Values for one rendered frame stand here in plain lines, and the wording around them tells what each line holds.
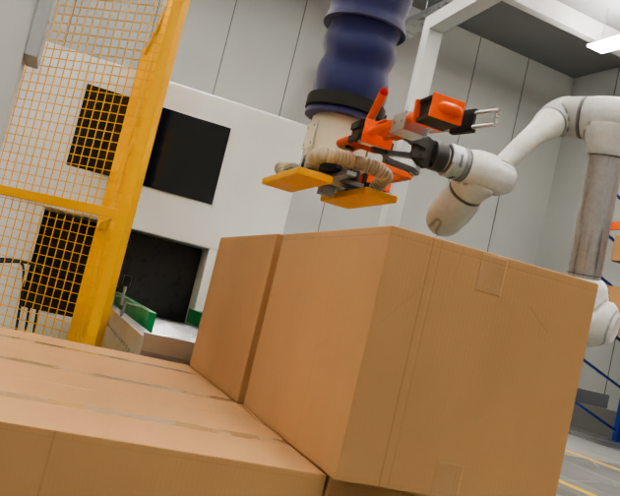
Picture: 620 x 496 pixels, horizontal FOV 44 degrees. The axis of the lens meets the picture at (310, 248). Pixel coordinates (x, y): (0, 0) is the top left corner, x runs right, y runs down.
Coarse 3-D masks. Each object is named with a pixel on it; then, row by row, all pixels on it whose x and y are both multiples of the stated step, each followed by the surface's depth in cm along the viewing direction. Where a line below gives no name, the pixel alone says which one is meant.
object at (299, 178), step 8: (296, 168) 193; (304, 168) 193; (272, 176) 214; (280, 176) 206; (288, 176) 200; (296, 176) 197; (304, 176) 194; (312, 176) 194; (320, 176) 195; (328, 176) 195; (264, 184) 224; (272, 184) 220; (280, 184) 216; (288, 184) 213; (296, 184) 210; (304, 184) 207; (312, 184) 204; (320, 184) 201
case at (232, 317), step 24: (240, 240) 208; (264, 240) 186; (216, 264) 230; (240, 264) 202; (264, 264) 181; (216, 288) 222; (240, 288) 195; (264, 288) 176; (216, 312) 214; (240, 312) 190; (264, 312) 175; (216, 336) 207; (240, 336) 184; (192, 360) 227; (216, 360) 201; (240, 360) 179; (216, 384) 194; (240, 384) 174
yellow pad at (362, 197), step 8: (368, 184) 209; (344, 192) 212; (352, 192) 206; (360, 192) 201; (368, 192) 199; (376, 192) 200; (384, 192) 201; (320, 200) 230; (328, 200) 225; (336, 200) 221; (344, 200) 217; (352, 200) 214; (360, 200) 210; (368, 200) 207; (376, 200) 204; (384, 200) 201; (392, 200) 201; (344, 208) 232; (352, 208) 229
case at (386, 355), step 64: (320, 256) 147; (384, 256) 118; (448, 256) 121; (320, 320) 138; (384, 320) 117; (448, 320) 121; (512, 320) 125; (576, 320) 129; (256, 384) 166; (320, 384) 130; (384, 384) 117; (448, 384) 121; (512, 384) 125; (576, 384) 128; (320, 448) 123; (384, 448) 117; (448, 448) 121; (512, 448) 124
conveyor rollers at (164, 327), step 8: (160, 320) 433; (168, 320) 453; (160, 328) 362; (168, 328) 381; (176, 328) 392; (184, 328) 411; (192, 328) 422; (168, 336) 327; (176, 336) 337; (184, 336) 348; (192, 336) 358
